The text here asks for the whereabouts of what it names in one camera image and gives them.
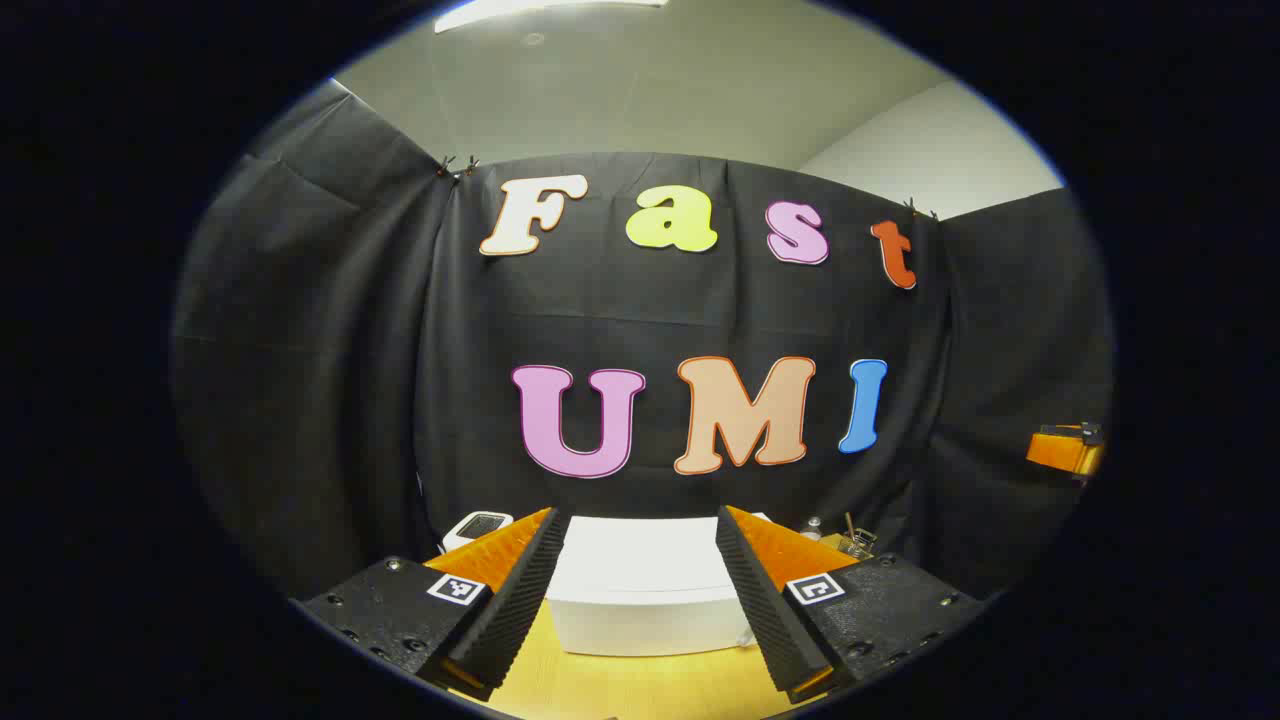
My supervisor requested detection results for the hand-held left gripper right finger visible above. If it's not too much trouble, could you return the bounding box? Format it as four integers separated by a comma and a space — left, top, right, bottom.
716, 505, 986, 704

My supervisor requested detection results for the white toaster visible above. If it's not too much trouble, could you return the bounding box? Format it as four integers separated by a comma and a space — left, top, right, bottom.
443, 511, 514, 553

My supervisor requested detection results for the ceiling light panel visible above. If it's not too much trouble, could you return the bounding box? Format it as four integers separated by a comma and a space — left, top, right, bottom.
433, 0, 669, 34

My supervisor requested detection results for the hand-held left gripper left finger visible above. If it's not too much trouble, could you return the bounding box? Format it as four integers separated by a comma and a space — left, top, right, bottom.
300, 508, 571, 701

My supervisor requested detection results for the black backdrop cloth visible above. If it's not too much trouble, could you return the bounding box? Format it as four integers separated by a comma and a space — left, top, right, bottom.
170, 80, 1116, 601

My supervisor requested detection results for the white microwave oven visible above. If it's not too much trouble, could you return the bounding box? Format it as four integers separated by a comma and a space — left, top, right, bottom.
547, 515, 771, 658

